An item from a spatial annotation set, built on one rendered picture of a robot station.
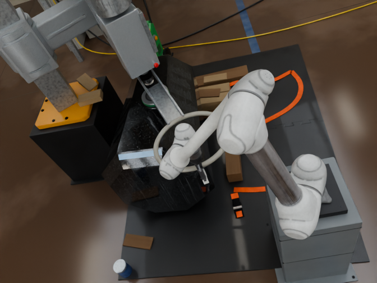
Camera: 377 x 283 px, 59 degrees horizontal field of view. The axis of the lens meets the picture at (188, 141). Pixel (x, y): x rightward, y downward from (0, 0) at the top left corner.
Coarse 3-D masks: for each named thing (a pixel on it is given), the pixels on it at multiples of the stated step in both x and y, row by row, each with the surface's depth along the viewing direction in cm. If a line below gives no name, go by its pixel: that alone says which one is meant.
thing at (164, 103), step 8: (152, 72) 237; (144, 88) 231; (152, 88) 234; (160, 88) 233; (152, 96) 231; (160, 96) 230; (168, 96) 227; (160, 104) 227; (168, 104) 226; (176, 104) 220; (160, 112) 219; (168, 112) 223; (176, 112) 222; (168, 120) 221
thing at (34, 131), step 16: (112, 96) 307; (96, 112) 272; (112, 112) 302; (32, 128) 282; (48, 128) 276; (64, 128) 270; (80, 128) 267; (96, 128) 268; (112, 128) 296; (48, 144) 284; (64, 144) 284; (80, 144) 284; (96, 144) 284; (64, 160) 302; (80, 160) 302; (96, 160) 302; (80, 176) 323; (96, 176) 323
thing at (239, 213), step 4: (232, 196) 268; (236, 196) 267; (232, 200) 267; (236, 200) 266; (236, 204) 265; (240, 204) 264; (236, 208) 263; (240, 208) 263; (236, 212) 263; (240, 212) 262; (236, 216) 261; (240, 216) 260
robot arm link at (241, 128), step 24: (240, 96) 112; (240, 120) 107; (264, 120) 114; (240, 144) 106; (264, 144) 115; (264, 168) 123; (288, 192) 133; (312, 192) 147; (288, 216) 141; (312, 216) 141
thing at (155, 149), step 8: (192, 112) 216; (200, 112) 214; (208, 112) 212; (176, 120) 217; (168, 128) 216; (160, 136) 211; (160, 160) 196; (208, 160) 184; (184, 168) 185; (192, 168) 184
